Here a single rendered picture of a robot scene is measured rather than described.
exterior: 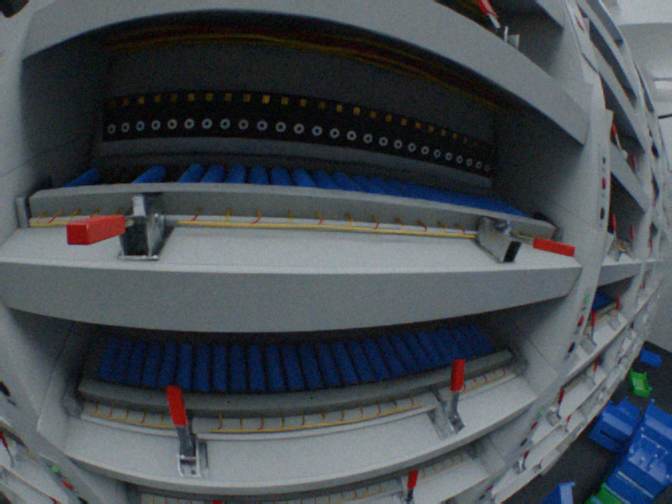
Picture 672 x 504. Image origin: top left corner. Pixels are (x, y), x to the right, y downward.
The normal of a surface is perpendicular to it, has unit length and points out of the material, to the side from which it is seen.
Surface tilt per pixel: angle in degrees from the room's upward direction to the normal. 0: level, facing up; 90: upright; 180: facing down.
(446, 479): 18
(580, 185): 90
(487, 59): 108
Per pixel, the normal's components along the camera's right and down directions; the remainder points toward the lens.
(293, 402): 0.18, -0.86
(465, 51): 0.25, 0.50
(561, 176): -0.95, -0.02
